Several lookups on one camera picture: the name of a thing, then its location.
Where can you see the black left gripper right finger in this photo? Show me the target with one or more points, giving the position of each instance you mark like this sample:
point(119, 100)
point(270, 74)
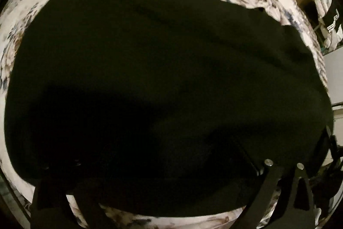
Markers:
point(295, 205)

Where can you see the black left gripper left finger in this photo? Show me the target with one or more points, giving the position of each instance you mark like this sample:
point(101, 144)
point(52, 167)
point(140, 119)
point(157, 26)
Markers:
point(50, 210)

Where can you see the black lion print hoodie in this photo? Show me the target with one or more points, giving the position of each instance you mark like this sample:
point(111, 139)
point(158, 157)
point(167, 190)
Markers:
point(162, 107)

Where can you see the pile of clothes and boxes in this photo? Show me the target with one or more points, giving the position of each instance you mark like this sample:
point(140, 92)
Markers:
point(318, 11)

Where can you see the white floral bed cover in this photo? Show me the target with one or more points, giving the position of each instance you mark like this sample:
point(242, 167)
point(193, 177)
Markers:
point(18, 14)

